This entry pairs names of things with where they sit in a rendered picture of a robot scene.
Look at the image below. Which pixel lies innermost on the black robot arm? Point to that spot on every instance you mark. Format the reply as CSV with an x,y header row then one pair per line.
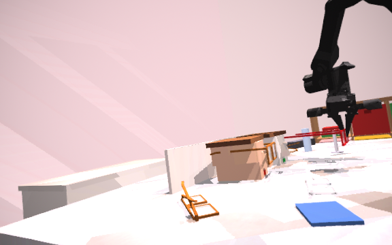
x,y
324,76

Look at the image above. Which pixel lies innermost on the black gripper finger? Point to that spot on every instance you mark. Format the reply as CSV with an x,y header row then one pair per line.
x,y
338,121
349,120

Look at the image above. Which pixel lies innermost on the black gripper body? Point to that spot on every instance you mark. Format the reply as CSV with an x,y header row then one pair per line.
x,y
336,90

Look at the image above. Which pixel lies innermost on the blue flat slab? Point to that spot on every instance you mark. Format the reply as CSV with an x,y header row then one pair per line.
x,y
328,213

